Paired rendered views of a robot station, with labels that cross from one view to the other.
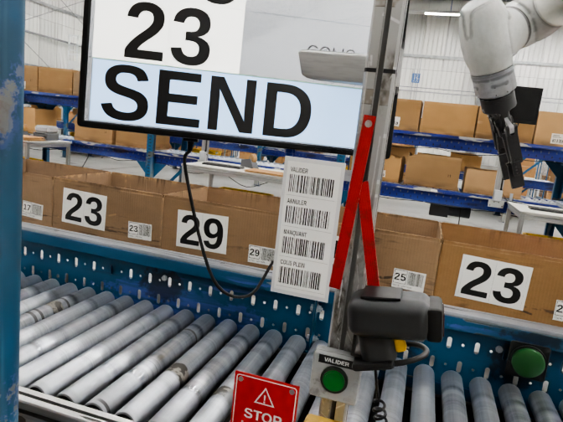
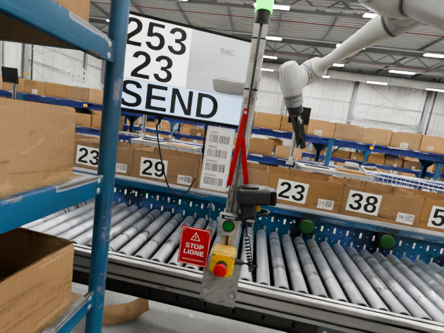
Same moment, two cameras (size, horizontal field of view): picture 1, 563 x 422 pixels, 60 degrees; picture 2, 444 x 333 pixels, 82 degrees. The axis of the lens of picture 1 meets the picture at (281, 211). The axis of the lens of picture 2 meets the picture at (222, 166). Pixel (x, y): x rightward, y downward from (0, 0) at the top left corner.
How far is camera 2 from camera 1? 14 cm
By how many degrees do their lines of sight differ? 9
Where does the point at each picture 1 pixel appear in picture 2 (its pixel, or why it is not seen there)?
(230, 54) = (182, 78)
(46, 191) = not seen: hidden behind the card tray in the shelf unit
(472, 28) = (285, 74)
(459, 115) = (273, 119)
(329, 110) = (226, 107)
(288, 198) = (209, 145)
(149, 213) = (125, 158)
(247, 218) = (177, 162)
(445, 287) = not seen: hidden behind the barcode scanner
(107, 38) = not seen: hidden behind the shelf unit
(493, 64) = (293, 92)
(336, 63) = (229, 85)
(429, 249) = (263, 176)
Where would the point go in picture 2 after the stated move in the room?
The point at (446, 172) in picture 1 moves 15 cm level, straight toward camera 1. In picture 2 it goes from (266, 147) to (266, 147)
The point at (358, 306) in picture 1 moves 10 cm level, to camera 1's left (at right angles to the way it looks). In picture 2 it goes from (241, 191) to (207, 187)
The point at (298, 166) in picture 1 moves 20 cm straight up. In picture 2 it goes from (213, 130) to (223, 62)
